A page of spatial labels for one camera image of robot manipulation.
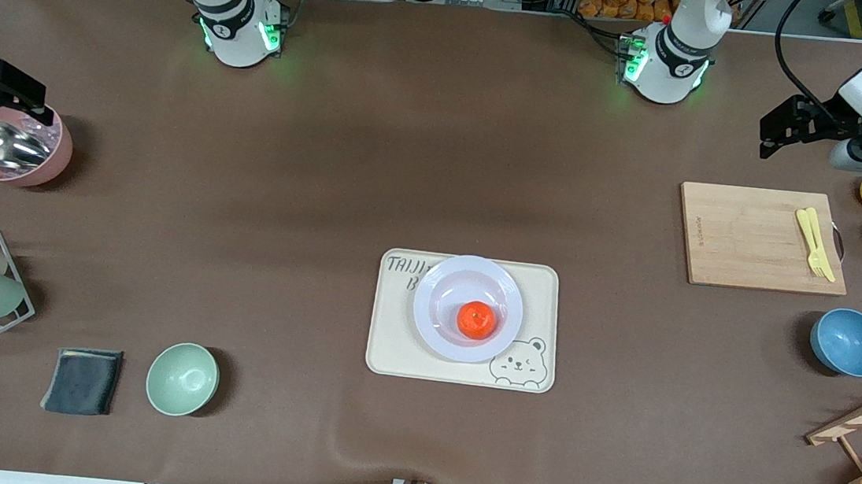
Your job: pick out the wooden cutting board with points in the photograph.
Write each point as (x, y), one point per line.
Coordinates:
(747, 241)

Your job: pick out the light green bowl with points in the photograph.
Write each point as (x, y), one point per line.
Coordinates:
(182, 379)

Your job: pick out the white round plate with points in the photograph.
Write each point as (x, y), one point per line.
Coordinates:
(440, 314)

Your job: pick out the yellow plastic fork and knife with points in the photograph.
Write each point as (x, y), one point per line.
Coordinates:
(802, 219)

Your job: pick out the cream bear print tray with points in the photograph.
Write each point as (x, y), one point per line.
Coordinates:
(398, 342)

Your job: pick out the pink bowl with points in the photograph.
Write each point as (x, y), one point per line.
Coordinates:
(55, 158)

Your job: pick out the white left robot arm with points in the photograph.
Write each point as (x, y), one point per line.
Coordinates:
(665, 67)

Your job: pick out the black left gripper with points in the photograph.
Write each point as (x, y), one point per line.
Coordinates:
(816, 120)

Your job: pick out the dark grey folded cloth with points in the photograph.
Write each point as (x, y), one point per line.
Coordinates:
(81, 382)

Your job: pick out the blue bowl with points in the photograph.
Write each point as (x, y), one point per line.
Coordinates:
(848, 345)

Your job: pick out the yellow plastic fork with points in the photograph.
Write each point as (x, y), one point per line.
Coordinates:
(817, 265)

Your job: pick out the orange mandarin fruit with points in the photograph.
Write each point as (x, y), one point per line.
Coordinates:
(477, 320)

